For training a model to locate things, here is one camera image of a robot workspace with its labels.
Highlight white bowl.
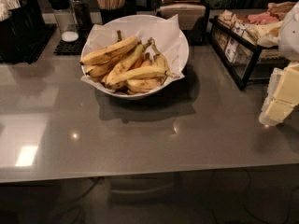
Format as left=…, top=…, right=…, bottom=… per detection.
left=81, top=15, right=189, bottom=100

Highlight black rubber mat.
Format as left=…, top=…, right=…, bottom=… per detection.
left=54, top=32, right=88, bottom=55

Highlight glass sugar shaker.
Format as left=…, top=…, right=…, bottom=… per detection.
left=49, top=0, right=78, bottom=43

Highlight dark pepper shaker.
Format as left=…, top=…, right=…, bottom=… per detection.
left=70, top=0, right=93, bottom=31

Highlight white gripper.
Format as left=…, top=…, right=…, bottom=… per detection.
left=274, top=2, right=299, bottom=105

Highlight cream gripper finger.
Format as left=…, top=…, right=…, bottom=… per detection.
left=259, top=97, right=293, bottom=126

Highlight middle diagonal yellow banana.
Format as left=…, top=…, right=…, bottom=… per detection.
left=106, top=38, right=152, bottom=90

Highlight black wire packet rack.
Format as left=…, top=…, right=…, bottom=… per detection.
left=208, top=16, right=289, bottom=90

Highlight black cup of stir sticks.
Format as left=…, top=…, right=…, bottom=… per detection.
left=96, top=0, right=125, bottom=24

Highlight black condiment caddy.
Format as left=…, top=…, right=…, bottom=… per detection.
left=0, top=0, right=45, bottom=63

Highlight white paper bowl liner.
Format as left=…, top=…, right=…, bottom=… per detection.
left=79, top=15, right=189, bottom=100

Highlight pink sweetener packets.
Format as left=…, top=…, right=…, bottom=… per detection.
left=248, top=12, right=278, bottom=25

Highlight long front yellow banana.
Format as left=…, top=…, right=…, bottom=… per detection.
left=107, top=65, right=179, bottom=90

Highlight black mat under caddy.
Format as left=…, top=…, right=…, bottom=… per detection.
left=0, top=23, right=56, bottom=64

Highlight right curved yellow banana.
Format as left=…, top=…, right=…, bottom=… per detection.
left=150, top=41, right=170, bottom=88

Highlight napkin dispenser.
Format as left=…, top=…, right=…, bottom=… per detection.
left=157, top=0, right=209, bottom=46

